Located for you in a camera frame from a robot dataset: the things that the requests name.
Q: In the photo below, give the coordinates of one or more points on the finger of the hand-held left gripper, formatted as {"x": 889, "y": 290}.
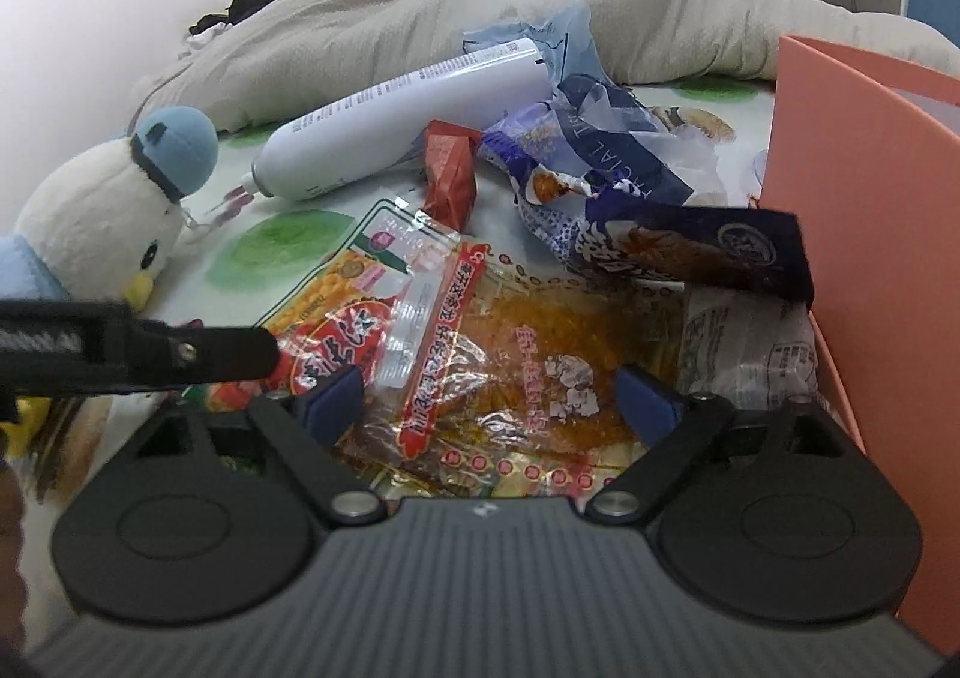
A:
{"x": 217, "y": 352}

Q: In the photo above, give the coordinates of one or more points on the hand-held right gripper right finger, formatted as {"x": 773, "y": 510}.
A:
{"x": 645, "y": 408}

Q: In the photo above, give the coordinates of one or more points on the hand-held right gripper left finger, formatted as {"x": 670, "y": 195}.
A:
{"x": 334, "y": 404}

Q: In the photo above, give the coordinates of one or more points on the yellow corn snack bag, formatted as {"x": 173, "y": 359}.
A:
{"x": 345, "y": 280}

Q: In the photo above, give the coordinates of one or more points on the clear orange snack bag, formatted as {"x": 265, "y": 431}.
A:
{"x": 525, "y": 348}

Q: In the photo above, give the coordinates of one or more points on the pile of snack packets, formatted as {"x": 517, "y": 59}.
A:
{"x": 487, "y": 423}

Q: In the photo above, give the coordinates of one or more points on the pink cardboard box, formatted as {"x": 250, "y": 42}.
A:
{"x": 885, "y": 198}

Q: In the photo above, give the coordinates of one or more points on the white grey snack bag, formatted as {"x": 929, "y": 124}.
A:
{"x": 742, "y": 348}

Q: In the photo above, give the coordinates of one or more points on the white and blue plush penguin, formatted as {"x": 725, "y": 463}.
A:
{"x": 90, "y": 213}

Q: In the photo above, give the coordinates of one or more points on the dark navy snack bag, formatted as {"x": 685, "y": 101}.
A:
{"x": 712, "y": 250}

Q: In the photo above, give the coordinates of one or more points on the dark red snack wrapper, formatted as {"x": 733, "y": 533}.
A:
{"x": 450, "y": 175}

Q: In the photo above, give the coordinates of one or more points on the blue patterned snack bag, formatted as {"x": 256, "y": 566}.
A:
{"x": 525, "y": 153}

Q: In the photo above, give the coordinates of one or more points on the white spray bottle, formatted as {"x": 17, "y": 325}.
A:
{"x": 375, "y": 115}

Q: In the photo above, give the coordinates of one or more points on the white crumpled cloth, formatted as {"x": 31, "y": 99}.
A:
{"x": 204, "y": 33}

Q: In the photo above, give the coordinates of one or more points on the grey duvet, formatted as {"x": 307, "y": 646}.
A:
{"x": 375, "y": 10}

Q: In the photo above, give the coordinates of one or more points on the pale blue plastic bag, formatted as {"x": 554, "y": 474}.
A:
{"x": 570, "y": 33}

